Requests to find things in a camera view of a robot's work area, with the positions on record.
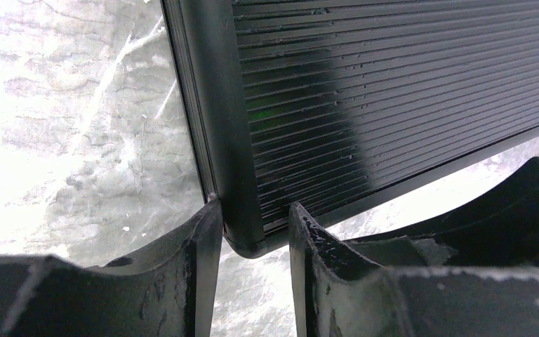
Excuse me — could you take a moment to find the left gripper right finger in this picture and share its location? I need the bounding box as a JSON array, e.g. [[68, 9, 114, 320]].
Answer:
[[289, 204, 539, 336]]

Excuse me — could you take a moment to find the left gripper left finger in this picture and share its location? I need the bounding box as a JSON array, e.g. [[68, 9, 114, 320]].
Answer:
[[0, 199, 223, 336]]

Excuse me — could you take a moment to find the black poker chip case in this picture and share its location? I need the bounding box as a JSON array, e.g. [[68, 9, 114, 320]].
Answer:
[[161, 1, 539, 258]]

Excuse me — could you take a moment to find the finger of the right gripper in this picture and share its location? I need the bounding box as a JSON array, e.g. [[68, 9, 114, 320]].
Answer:
[[348, 157, 539, 267]]

